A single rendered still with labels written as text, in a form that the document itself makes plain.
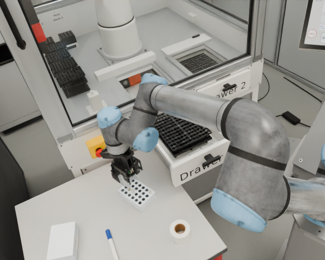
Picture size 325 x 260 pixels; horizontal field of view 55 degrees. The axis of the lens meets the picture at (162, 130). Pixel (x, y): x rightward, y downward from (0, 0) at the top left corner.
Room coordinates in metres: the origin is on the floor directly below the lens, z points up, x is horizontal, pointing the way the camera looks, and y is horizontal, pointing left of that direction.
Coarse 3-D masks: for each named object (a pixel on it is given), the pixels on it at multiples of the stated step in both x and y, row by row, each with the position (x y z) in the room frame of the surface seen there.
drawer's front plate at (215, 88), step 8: (240, 72) 1.22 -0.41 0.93; (248, 72) 1.22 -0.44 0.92; (224, 80) 1.18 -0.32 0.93; (232, 80) 1.19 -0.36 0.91; (240, 80) 1.21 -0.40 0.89; (248, 80) 1.23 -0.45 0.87; (208, 88) 1.14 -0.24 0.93; (216, 88) 1.16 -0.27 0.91; (232, 88) 1.19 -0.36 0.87; (240, 88) 1.21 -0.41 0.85; (248, 88) 1.23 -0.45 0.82; (216, 96) 1.16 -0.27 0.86; (224, 96) 1.18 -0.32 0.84
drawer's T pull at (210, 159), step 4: (204, 156) 0.76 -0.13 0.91; (208, 156) 0.75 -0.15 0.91; (212, 156) 0.75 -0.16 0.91; (216, 156) 0.75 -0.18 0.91; (220, 156) 0.75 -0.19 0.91; (208, 160) 0.73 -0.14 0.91; (212, 160) 0.73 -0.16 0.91; (216, 160) 0.74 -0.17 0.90; (204, 164) 0.72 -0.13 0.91; (208, 164) 0.72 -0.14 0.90
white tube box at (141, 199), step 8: (136, 184) 0.77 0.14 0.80; (120, 192) 0.75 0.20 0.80; (128, 192) 0.74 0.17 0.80; (136, 192) 0.74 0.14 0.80; (144, 192) 0.73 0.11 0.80; (152, 192) 0.72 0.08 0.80; (128, 200) 0.72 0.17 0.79; (136, 200) 0.71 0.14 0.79; (144, 200) 0.69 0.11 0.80; (152, 200) 0.71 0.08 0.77; (136, 208) 0.69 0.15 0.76; (144, 208) 0.68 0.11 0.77
